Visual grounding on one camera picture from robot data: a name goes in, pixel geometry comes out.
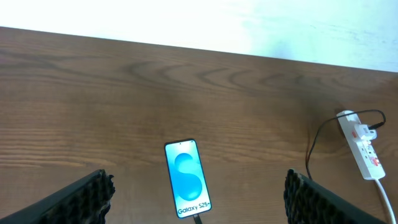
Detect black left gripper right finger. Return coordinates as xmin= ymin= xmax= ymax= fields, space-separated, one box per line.
xmin=284 ymin=169 xmax=385 ymax=224

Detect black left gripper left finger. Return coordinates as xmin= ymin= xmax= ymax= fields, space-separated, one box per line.
xmin=1 ymin=169 xmax=115 ymax=224

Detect blue Galaxy smartphone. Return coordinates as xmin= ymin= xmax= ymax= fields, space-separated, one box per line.
xmin=164 ymin=139 xmax=212 ymax=223

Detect black USB charger cable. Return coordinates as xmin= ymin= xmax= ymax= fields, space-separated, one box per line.
xmin=193 ymin=109 xmax=387 ymax=224

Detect white charger adapter plug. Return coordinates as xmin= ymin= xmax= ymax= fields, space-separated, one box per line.
xmin=354 ymin=124 xmax=377 ymax=141

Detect white power strip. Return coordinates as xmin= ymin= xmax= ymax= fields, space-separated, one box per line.
xmin=337 ymin=110 xmax=386 ymax=180

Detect white power strip cord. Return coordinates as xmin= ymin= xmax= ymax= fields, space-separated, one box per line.
xmin=374 ymin=178 xmax=397 ymax=224

